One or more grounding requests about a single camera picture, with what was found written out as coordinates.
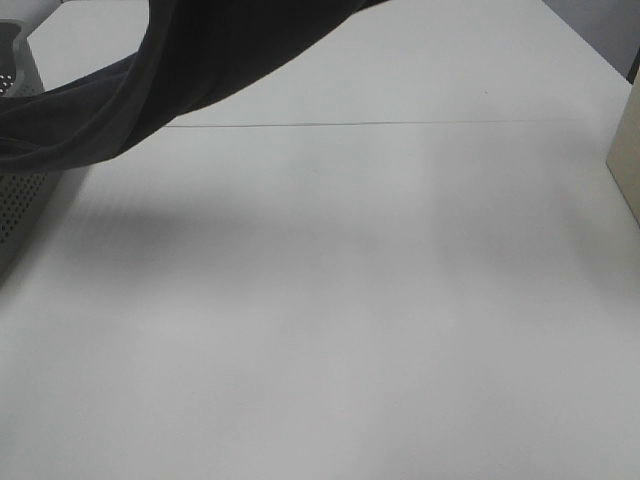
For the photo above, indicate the beige box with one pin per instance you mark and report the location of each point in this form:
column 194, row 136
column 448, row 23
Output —
column 623, row 156

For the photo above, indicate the dark navy towel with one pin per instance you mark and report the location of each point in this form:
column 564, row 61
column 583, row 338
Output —
column 193, row 54

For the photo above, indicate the grey perforated basket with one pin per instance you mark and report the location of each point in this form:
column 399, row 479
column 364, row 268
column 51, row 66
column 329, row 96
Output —
column 24, row 197

